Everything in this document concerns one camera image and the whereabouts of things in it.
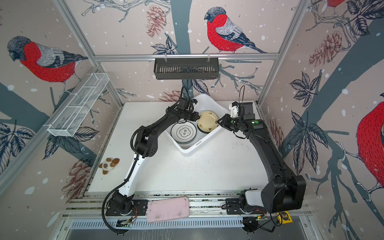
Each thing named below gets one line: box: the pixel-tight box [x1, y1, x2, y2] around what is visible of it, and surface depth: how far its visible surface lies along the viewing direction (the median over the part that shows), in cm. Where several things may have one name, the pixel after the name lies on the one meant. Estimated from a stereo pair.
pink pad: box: [147, 197, 190, 223], surface depth 73 cm
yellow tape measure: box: [276, 211, 293, 225], surface depth 70 cm
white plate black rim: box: [170, 121, 197, 144], surface depth 102 cm
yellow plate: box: [197, 110, 219, 134], surface depth 106 cm
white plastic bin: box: [164, 94, 229, 154], surface depth 104 cm
